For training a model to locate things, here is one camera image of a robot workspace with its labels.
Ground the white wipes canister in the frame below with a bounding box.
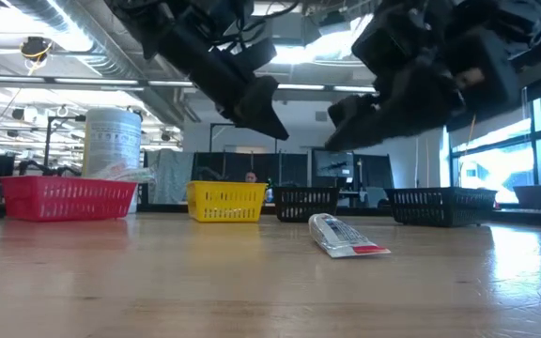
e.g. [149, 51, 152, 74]
[82, 107, 143, 215]

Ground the yellow black ceiling cable reel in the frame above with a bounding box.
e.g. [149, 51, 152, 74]
[19, 36, 54, 66]

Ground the grey cloth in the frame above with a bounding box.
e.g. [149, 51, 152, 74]
[146, 148, 195, 206]

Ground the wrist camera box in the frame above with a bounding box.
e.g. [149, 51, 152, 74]
[232, 37, 279, 71]
[328, 93, 380, 129]

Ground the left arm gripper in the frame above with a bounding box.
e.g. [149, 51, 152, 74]
[160, 25, 290, 141]

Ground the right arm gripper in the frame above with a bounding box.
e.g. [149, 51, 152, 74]
[325, 8, 520, 151]

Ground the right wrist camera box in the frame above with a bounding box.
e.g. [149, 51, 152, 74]
[328, 93, 380, 129]

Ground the black monitor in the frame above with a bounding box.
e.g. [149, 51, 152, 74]
[312, 148, 356, 179]

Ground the yellow plastic basket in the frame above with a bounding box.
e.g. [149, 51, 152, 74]
[186, 180, 269, 223]

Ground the red plastic basket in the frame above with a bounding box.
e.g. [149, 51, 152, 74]
[0, 175, 139, 223]

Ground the black metal rig frame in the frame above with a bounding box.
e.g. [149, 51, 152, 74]
[209, 121, 280, 183]

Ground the white red toothpaste tube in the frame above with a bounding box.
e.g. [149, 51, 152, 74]
[307, 212, 393, 259]

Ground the green toothbrush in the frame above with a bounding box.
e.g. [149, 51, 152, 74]
[92, 161, 158, 184]

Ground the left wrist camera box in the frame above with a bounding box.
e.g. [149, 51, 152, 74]
[232, 37, 279, 71]

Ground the black plastic basket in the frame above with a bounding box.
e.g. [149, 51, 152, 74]
[273, 186, 342, 223]
[385, 186, 498, 228]

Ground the black partition panel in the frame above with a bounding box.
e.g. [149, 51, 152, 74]
[191, 150, 309, 189]
[353, 153, 395, 207]

